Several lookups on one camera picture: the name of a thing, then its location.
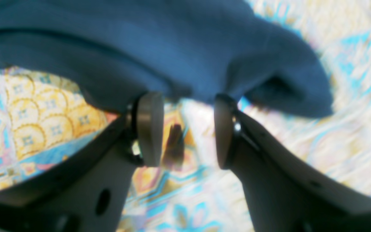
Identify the patterned colourful tablecloth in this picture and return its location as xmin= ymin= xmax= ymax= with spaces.
xmin=0 ymin=0 xmax=371 ymax=232

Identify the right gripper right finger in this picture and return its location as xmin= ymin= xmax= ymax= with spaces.
xmin=214 ymin=94 xmax=371 ymax=232

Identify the dark navy t-shirt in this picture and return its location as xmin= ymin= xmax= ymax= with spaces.
xmin=0 ymin=0 xmax=334 ymax=118

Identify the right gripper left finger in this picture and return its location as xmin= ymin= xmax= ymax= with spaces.
xmin=0 ymin=92 xmax=164 ymax=232

